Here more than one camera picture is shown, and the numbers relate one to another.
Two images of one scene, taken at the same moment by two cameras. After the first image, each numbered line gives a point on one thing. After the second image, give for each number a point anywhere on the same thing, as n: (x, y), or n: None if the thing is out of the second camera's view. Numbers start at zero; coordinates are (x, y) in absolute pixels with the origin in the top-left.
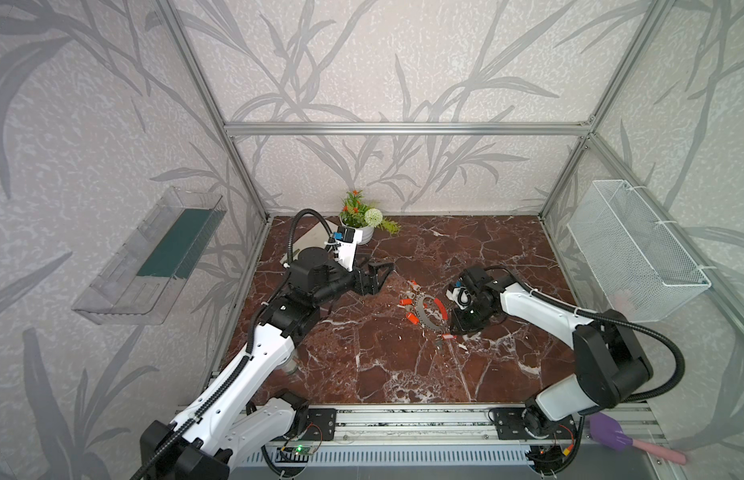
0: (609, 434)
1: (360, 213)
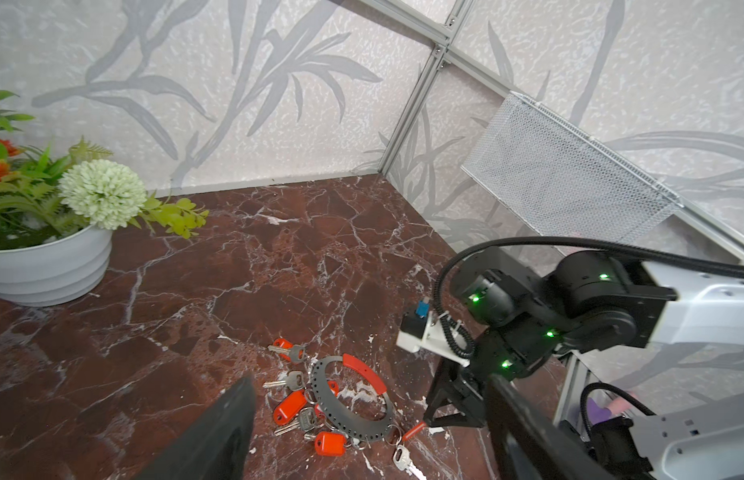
0: (616, 406)
1: (51, 214)
